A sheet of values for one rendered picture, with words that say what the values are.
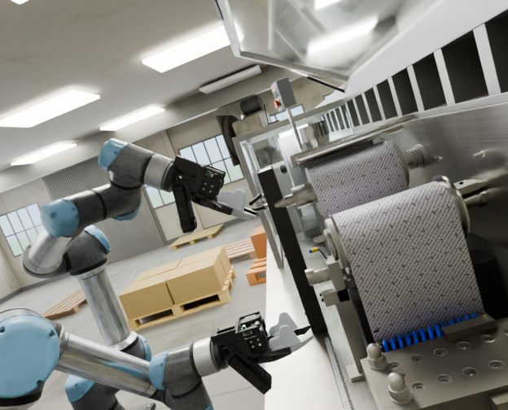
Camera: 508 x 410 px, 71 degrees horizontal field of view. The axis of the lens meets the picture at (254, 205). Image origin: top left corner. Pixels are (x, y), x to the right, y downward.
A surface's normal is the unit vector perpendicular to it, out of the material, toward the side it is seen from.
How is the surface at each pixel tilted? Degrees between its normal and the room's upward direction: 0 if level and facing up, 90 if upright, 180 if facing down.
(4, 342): 84
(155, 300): 90
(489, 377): 0
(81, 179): 90
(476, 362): 0
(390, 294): 90
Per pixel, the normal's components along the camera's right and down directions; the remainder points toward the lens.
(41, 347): 0.63, -0.22
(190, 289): -0.04, 0.16
